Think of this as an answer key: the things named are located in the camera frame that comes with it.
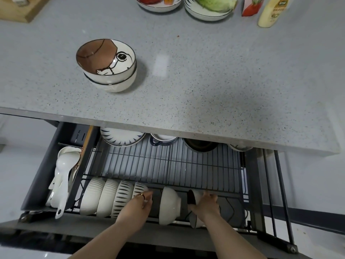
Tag person's right hand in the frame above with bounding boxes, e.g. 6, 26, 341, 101
188, 192, 221, 224

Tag person's left hand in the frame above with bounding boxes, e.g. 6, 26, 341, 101
116, 189, 153, 227

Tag white bowl with dark inside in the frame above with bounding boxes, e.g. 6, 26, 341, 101
187, 189, 217, 229

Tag person's left forearm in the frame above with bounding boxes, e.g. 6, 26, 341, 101
68, 216, 141, 259

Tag person's right forearm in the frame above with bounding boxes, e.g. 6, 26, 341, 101
201, 213, 266, 259

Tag white bowl with black dashes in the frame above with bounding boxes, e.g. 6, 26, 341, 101
111, 181, 135, 219
132, 182, 149, 199

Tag plain white bowl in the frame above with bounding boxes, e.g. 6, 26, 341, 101
158, 186, 182, 226

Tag white ribbed bowl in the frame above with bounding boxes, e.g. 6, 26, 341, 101
79, 177, 106, 216
96, 179, 121, 218

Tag small white blue-rimmed bowl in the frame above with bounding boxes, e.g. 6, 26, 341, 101
149, 133, 178, 146

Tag dark glazed bowl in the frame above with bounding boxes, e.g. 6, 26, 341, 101
183, 138, 219, 153

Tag blue striped plate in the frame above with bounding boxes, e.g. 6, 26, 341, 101
100, 127, 146, 147

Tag white bowl with brown print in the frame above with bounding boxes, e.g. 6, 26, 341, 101
227, 143, 254, 152

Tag wooden chopsticks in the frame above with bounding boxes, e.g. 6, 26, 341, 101
76, 126, 94, 171

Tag white soup spoon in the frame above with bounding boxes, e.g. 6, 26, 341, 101
49, 147, 82, 191
45, 183, 64, 208

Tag grey pull-out drawer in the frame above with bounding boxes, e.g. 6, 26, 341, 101
20, 120, 299, 259

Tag white bowl with dark rim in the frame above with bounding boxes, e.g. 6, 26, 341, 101
83, 61, 137, 93

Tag cartoon-print brown and white bowl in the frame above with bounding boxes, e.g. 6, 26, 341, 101
75, 39, 136, 82

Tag blue-rimmed bowl with vegetables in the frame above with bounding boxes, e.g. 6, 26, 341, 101
137, 0, 184, 13

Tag blue-rimmed bowl with lettuce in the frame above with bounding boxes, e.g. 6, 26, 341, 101
184, 0, 238, 22

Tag green lettuce head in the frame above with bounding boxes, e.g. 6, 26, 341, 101
192, 0, 238, 13

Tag pale yellow squeeze bottle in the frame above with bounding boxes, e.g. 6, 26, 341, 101
257, 0, 291, 28

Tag red sauce pouch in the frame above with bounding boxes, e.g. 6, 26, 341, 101
241, 0, 264, 17

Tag black cable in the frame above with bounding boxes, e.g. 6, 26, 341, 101
220, 198, 249, 222

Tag black wire dish rack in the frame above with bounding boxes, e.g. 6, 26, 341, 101
72, 137, 250, 222

